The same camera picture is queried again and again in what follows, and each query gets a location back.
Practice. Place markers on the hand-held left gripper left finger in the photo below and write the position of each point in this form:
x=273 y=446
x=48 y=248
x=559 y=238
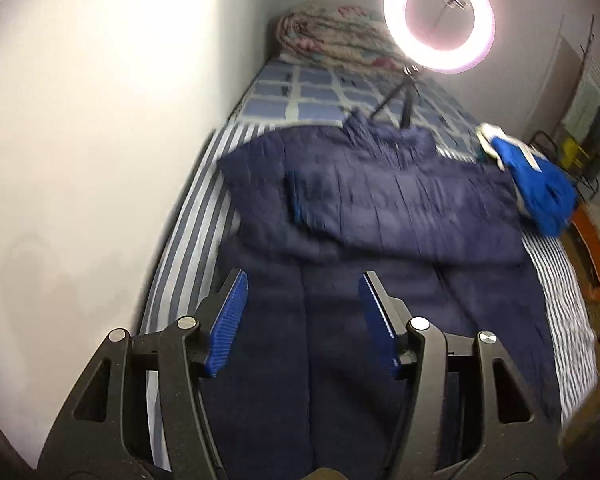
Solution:
x=227 y=320

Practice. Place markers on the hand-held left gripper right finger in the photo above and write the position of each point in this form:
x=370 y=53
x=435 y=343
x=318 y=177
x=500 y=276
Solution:
x=377 y=315

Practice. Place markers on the navy puffer jacket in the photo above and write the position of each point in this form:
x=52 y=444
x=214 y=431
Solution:
x=380 y=200

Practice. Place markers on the black clothes rack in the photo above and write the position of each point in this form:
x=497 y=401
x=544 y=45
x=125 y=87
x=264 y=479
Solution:
x=542 y=136

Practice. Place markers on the grey striped bed sheet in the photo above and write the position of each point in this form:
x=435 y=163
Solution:
x=190 y=240

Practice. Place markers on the blue and white garment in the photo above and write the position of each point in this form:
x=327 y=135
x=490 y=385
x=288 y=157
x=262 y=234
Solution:
x=540 y=185

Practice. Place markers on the black tripod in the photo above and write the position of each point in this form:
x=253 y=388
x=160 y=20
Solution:
x=409 y=105

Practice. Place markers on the blue checkered bed sheet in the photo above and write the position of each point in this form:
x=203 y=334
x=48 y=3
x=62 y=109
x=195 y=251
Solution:
x=310 y=95

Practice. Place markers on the folded floral quilt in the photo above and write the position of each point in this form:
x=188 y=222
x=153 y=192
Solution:
x=330 y=35

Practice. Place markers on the striped hanging towel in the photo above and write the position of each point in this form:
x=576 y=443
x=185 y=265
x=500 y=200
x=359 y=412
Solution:
x=587 y=100

